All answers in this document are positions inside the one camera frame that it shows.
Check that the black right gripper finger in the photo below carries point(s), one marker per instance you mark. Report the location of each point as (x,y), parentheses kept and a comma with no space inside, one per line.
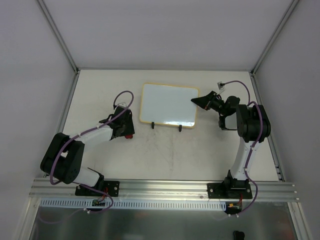
(206,97)
(202,103)

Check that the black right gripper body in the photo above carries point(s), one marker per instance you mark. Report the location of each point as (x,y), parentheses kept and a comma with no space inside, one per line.
(211,100)

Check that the red bone-shaped eraser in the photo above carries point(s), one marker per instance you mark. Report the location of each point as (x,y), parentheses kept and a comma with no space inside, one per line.
(130,136)

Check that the yellow framed whiteboard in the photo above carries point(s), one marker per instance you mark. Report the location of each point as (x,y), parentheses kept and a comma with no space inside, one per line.
(168,105)

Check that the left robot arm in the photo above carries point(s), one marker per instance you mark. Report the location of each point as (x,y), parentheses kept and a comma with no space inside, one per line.
(63,158)

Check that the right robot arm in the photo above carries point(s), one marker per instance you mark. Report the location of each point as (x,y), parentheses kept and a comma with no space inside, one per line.
(252,126)

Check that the black object bottom edge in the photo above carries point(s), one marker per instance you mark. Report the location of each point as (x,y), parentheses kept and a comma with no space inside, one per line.
(238,235)

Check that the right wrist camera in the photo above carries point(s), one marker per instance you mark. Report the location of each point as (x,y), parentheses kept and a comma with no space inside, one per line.
(221,87)

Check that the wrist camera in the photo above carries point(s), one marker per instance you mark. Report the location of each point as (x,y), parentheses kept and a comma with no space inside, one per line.
(122,104)
(221,87)

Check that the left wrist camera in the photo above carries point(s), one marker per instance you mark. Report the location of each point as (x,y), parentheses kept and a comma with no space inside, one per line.
(122,104)

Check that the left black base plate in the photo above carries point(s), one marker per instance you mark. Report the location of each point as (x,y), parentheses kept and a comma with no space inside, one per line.
(110,187)

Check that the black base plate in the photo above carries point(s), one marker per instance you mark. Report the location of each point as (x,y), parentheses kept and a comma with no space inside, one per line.
(110,187)
(221,190)

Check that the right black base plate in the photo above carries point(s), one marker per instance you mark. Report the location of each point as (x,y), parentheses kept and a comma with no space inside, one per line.
(221,190)

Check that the white slotted cable duct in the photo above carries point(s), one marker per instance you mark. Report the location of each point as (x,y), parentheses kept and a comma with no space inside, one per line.
(90,203)

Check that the aluminium frame rail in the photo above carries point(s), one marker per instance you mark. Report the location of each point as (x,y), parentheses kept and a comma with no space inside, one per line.
(166,190)

